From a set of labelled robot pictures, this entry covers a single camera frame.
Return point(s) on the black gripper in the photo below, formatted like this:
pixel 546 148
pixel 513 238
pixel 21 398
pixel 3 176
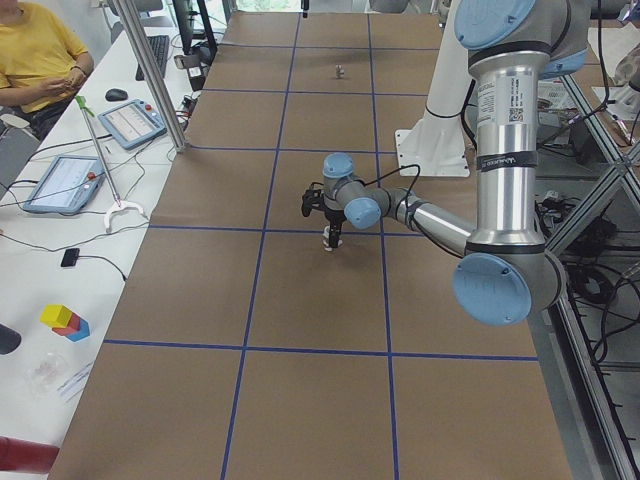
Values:
pixel 333 216

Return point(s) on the white PPR valve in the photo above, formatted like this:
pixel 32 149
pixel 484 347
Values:
pixel 331 238

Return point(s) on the silver metal pipe fitting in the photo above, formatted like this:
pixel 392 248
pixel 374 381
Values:
pixel 339 72

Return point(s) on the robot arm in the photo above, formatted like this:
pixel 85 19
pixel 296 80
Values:
pixel 497 51

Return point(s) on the far blue teach pendant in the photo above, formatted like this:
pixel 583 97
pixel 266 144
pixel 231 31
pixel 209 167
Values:
pixel 133 123

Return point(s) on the blue teach pendant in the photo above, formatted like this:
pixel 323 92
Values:
pixel 133 123
pixel 68 184

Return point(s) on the black keyboard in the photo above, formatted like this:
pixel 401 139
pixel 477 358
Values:
pixel 159 45

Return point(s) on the black computer mouse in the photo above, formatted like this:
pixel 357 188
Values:
pixel 116 94

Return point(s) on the small black box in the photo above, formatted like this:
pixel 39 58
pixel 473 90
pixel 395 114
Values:
pixel 70 257

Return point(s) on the near blue teach pendant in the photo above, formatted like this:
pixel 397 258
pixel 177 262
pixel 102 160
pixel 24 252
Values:
pixel 68 184

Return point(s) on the long reach grabber tool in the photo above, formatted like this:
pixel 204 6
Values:
pixel 120 204

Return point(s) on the stacked coloured blocks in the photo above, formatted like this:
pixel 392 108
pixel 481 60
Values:
pixel 64 322

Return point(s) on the person in yellow shirt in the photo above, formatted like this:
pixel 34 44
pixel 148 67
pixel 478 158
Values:
pixel 44 64

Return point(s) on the red cylinder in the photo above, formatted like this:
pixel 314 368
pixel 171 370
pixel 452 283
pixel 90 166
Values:
pixel 27 457

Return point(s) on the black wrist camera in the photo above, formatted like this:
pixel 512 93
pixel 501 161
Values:
pixel 312 199

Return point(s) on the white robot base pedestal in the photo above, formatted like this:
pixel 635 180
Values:
pixel 435 146

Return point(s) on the aluminium frame post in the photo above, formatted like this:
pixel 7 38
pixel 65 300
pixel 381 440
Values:
pixel 130 19

